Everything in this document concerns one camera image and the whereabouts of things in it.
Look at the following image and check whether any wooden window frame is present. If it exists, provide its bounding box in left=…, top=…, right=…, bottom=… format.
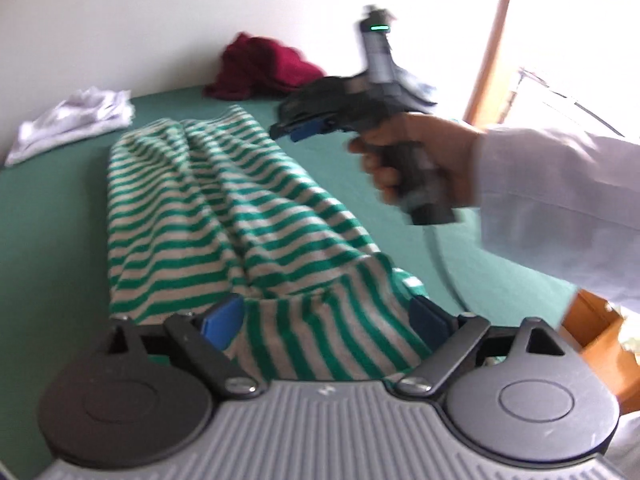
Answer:
left=462, top=0, right=521, bottom=126

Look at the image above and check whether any orange cardboard box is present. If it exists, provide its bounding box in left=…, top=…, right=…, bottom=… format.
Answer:
left=560, top=287, right=640, bottom=401

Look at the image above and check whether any green striped shirt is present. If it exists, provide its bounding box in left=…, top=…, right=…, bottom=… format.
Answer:
left=106, top=105, right=433, bottom=383

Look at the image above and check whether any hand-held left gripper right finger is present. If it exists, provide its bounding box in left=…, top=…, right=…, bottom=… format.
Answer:
left=396, top=297, right=568, bottom=400

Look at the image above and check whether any dark red garment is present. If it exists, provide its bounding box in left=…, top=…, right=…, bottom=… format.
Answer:
left=202, top=32, right=326, bottom=102

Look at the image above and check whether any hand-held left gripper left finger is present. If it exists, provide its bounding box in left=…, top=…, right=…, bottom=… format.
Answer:
left=97, top=294, right=266, bottom=402

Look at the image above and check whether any white folded garment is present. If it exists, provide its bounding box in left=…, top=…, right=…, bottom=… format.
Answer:
left=4, top=87, right=135, bottom=167

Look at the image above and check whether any green table cloth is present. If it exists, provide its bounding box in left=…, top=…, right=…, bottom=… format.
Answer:
left=0, top=82, right=583, bottom=480

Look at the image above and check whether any person's right hand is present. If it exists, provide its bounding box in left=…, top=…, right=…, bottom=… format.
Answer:
left=347, top=112, right=486, bottom=209

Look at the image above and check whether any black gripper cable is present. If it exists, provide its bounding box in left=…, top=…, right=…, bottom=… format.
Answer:
left=422, top=224, right=473, bottom=317

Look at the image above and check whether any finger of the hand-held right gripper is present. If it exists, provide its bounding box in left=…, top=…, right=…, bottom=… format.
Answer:
left=270, top=110, right=346, bottom=144

